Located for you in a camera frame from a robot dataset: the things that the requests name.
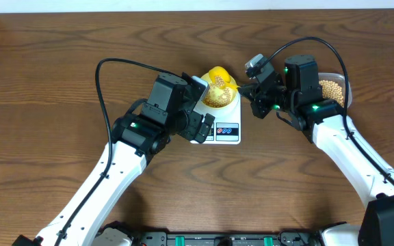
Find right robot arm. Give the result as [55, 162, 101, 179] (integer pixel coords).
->
[238, 54, 394, 245]

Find clear plastic container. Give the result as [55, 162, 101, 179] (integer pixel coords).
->
[318, 72, 352, 107]

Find yellow plastic measuring scoop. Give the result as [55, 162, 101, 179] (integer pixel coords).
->
[208, 66, 239, 90]

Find pale yellow bowl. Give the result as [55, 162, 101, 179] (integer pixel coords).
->
[199, 70, 239, 109]

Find soybeans in bowl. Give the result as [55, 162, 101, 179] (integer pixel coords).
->
[202, 83, 233, 107]

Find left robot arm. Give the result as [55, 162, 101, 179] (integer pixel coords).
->
[14, 72, 215, 245]

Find soybeans in container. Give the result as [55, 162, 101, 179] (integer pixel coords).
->
[319, 80, 344, 107]

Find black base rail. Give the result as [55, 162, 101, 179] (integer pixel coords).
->
[97, 221, 358, 246]

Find white digital kitchen scale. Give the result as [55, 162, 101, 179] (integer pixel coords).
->
[195, 93, 241, 145]

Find soybeans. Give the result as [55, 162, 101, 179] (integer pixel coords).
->
[214, 76, 226, 90]
[319, 80, 344, 107]
[202, 83, 233, 107]

